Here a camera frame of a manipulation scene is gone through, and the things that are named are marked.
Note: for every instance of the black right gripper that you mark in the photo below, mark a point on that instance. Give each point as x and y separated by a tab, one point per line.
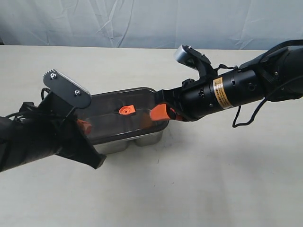
188	103

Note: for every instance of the light blue backdrop cloth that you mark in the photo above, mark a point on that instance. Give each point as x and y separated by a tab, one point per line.
202	24

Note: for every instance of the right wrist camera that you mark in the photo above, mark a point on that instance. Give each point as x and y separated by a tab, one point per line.
190	57

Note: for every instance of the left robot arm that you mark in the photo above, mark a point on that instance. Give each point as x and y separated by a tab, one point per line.
10	130

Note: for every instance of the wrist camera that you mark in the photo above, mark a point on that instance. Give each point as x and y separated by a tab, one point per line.
67	89
190	57

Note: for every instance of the dark transparent lunch box lid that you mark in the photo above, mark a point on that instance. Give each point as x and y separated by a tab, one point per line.
121	115

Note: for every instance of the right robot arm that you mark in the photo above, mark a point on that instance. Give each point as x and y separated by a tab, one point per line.
276	75

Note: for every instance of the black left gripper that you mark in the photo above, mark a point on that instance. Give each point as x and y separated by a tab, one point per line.
52	128

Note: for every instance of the steel two-compartment lunch box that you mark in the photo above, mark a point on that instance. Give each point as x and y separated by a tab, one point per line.
122	145

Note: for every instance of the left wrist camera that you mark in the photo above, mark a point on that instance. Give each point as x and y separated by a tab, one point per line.
67	89

